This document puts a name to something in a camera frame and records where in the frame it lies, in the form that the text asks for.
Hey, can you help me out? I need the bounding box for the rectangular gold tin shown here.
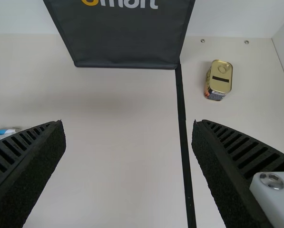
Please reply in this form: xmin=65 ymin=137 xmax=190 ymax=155
xmin=203 ymin=59 xmax=234 ymax=102

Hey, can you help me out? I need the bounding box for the black strip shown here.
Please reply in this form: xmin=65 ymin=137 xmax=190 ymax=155
xmin=175 ymin=62 xmax=197 ymax=228

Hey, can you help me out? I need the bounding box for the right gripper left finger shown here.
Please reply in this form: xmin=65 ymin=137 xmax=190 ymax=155
xmin=0 ymin=120 xmax=67 ymax=228

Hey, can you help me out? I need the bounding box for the dark grey bag with straps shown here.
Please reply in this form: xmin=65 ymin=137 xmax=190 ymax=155
xmin=42 ymin=0 xmax=196 ymax=71

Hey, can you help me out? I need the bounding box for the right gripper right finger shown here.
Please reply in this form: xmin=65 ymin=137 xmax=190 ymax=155
xmin=191 ymin=119 xmax=284 ymax=228

